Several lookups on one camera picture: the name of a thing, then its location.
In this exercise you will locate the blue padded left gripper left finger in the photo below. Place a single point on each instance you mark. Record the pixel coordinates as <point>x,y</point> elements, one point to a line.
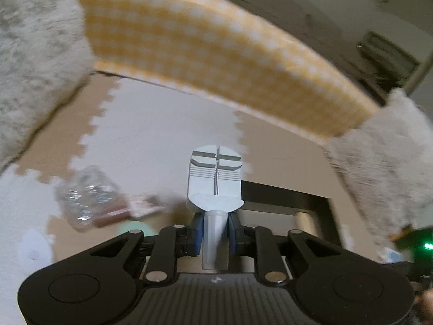
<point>196,234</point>

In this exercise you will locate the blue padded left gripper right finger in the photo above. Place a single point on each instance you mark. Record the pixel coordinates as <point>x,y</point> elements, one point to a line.
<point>236,234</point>

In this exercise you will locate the white watch link remover tool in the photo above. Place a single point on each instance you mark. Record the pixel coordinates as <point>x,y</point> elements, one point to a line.
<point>214,189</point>

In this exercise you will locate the clear plastic screw box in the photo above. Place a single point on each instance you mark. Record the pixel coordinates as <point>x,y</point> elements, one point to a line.
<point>86,195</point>

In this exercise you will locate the black square tray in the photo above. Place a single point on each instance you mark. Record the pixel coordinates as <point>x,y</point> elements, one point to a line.
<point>275,208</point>

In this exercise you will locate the small printed cardboard box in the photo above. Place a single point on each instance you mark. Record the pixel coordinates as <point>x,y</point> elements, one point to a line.
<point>144,205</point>

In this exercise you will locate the cream nail file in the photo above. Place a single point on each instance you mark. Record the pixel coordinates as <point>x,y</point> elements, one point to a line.
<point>305,222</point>

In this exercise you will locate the mint green round compact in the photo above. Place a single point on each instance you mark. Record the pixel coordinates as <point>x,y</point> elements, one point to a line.
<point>127,226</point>

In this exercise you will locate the brown lipstick tube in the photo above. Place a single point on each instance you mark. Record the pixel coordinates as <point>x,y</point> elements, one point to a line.
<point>111,217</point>

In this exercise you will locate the fluffy grey pillow right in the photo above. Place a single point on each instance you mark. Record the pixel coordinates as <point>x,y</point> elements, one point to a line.
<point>386,165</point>

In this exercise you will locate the fluffy grey pillow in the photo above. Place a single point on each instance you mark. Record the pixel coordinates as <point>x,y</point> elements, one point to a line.
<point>386,165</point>
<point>45,58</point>

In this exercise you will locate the white oval plastic piece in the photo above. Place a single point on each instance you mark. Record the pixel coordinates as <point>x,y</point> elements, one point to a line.
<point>34,252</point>

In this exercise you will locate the dark wooden shelf clutter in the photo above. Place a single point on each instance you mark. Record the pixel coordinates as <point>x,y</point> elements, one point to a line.
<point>390,66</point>

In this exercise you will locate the yellow gingham sofa cushion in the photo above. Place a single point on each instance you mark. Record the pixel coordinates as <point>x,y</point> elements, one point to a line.
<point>217,50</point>

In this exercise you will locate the fluffy grey pillow left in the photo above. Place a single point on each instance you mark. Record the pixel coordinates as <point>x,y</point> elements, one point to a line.
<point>45,58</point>

